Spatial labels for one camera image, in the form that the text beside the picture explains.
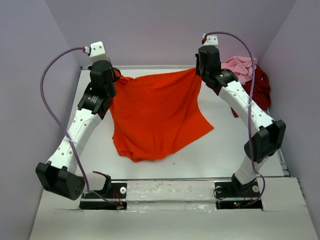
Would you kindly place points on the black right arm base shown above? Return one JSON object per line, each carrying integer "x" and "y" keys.
{"x": 229, "y": 199}

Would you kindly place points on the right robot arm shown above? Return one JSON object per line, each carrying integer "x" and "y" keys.
{"x": 265, "y": 134}

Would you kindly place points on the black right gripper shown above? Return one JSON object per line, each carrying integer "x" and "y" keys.
{"x": 198, "y": 69}

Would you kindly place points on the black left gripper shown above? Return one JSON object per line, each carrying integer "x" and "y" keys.
{"x": 115, "y": 77}

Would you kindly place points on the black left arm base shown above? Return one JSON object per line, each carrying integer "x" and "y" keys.
{"x": 109, "y": 194}

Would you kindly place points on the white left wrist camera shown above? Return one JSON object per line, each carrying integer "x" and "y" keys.
{"x": 96, "y": 52}

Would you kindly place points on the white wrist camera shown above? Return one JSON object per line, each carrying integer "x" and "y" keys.
{"x": 209, "y": 40}
{"x": 96, "y": 52}

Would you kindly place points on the dark red t shirt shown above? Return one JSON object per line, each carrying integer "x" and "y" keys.
{"x": 261, "y": 90}

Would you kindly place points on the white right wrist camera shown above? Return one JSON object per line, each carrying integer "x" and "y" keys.
{"x": 209, "y": 40}

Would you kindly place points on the pink t shirt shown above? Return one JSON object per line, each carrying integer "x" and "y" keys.
{"x": 241, "y": 66}

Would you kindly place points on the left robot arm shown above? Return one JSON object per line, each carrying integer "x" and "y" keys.
{"x": 58, "y": 174}

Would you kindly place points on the orange t shirt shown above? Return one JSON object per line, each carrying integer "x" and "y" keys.
{"x": 157, "y": 115}

